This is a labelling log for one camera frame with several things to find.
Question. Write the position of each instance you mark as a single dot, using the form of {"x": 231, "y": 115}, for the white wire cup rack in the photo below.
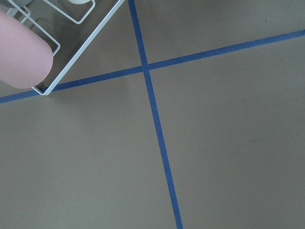
{"x": 67, "y": 28}

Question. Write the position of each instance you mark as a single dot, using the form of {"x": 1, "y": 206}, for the pink cup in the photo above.
{"x": 25, "y": 58}

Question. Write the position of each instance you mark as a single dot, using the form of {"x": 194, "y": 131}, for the white cup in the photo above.
{"x": 78, "y": 2}

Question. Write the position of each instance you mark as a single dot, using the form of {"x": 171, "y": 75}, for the grey cup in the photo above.
{"x": 22, "y": 3}

